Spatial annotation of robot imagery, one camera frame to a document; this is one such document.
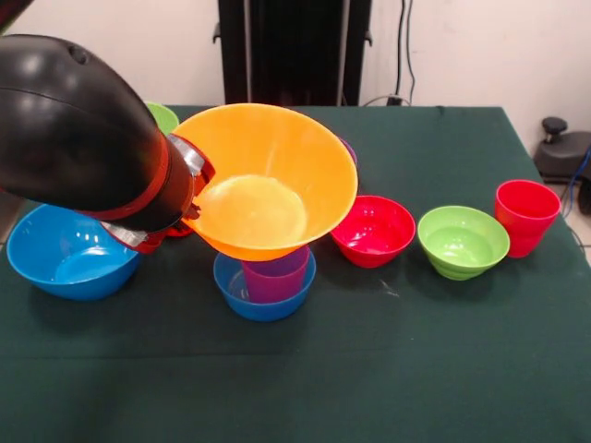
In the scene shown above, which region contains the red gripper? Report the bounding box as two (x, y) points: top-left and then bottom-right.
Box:
(135, 158), (217, 256)

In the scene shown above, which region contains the purple cup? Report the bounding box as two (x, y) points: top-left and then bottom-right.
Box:
(240, 245), (312, 305)

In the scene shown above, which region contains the large yellow bowl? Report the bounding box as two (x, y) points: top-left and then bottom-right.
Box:
(168, 102), (360, 263)

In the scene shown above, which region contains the small blue bowl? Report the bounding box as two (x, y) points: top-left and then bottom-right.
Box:
(212, 251), (318, 323)

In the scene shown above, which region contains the purple bowl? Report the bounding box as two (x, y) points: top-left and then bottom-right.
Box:
(339, 137), (359, 168)

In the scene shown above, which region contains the small pink bowl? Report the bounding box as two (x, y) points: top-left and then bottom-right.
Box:
(330, 195), (417, 269)

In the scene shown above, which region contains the large green bowl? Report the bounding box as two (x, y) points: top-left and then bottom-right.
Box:
(145, 102), (180, 136)

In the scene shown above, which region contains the large blue bowl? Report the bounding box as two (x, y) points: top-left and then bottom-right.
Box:
(6, 204), (142, 303)

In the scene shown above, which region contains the dark green tablecloth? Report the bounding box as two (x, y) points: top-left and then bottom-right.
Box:
(0, 104), (591, 443)

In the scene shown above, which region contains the small green bowl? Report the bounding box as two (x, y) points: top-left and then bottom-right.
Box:
(416, 205), (512, 281)

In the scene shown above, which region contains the red cup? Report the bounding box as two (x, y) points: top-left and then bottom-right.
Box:
(494, 179), (562, 259)

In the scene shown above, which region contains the black knob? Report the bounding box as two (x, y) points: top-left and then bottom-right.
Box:
(541, 116), (569, 145)

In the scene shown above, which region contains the grey stand base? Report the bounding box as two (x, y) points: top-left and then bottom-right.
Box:
(535, 131), (591, 186)

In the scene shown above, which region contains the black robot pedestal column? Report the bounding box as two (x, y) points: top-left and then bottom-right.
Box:
(212, 0), (373, 107)

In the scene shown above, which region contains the black wall cable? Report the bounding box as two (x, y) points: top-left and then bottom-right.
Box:
(362, 0), (416, 108)

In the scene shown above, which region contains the blue cable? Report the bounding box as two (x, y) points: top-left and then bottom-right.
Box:
(565, 146), (591, 213)

